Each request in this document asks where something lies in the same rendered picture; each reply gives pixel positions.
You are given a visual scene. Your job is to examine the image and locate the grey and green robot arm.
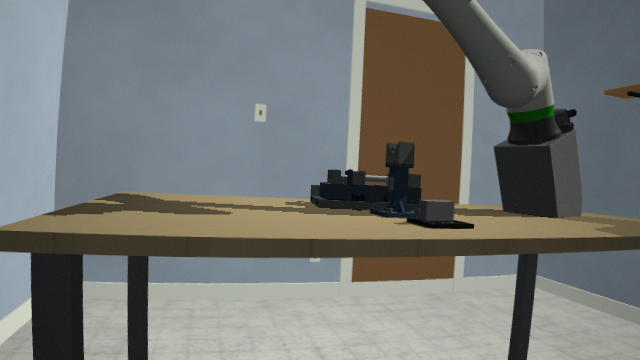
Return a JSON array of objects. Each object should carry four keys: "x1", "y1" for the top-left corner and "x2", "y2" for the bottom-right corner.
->
[{"x1": 423, "y1": 0, "x2": 577, "y2": 145}]

